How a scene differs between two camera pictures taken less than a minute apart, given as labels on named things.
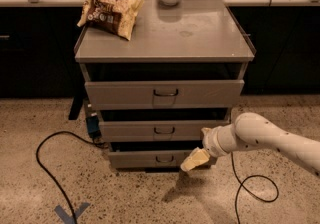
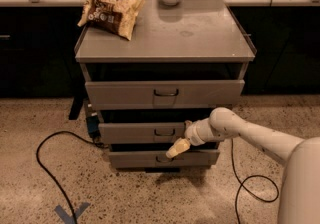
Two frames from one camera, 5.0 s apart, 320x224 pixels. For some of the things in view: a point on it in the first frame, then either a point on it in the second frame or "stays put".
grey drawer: [156, 130] stays put
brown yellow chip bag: [116, 16] stays put
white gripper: [212, 142] → [192, 135]
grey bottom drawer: [147, 158] stays put
